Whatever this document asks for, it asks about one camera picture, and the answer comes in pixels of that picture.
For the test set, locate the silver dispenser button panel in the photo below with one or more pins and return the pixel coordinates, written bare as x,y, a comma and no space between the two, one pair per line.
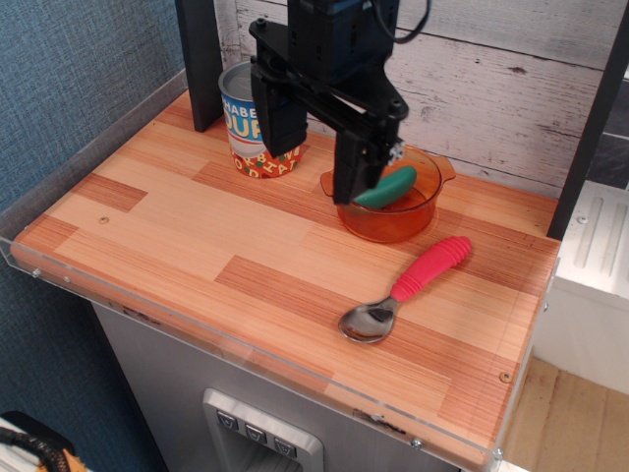
248,439

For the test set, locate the clear acrylic table guard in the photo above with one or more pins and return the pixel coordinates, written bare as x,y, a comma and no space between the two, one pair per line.
166,226

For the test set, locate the orange plush item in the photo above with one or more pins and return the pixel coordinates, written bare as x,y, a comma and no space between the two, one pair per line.
74,463

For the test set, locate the white toy sink unit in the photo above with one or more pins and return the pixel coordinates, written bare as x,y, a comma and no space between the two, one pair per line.
583,327

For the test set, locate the pink handled metal spoon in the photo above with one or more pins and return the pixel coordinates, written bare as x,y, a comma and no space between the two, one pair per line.
370,323

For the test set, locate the alphabet soup toy can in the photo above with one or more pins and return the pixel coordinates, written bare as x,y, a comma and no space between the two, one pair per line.
249,153

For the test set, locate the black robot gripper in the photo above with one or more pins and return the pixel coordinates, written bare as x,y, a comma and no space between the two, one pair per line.
328,61

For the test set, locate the dark grey left post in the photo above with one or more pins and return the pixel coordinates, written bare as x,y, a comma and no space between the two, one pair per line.
202,56

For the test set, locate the dark grey post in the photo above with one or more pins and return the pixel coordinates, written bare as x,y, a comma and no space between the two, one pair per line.
607,91
202,56

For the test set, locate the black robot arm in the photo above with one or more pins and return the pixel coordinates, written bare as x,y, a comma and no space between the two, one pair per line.
328,62

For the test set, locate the dark grey right post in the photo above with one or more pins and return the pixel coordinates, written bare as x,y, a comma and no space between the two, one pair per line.
607,91

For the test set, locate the grey toy fridge cabinet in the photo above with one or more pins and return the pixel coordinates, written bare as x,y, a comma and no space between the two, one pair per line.
168,376

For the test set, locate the green toy pickle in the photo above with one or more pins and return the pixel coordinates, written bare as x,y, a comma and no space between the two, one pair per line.
389,189

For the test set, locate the orange transparent plastic pot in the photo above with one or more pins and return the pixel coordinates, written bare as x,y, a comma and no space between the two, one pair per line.
412,213

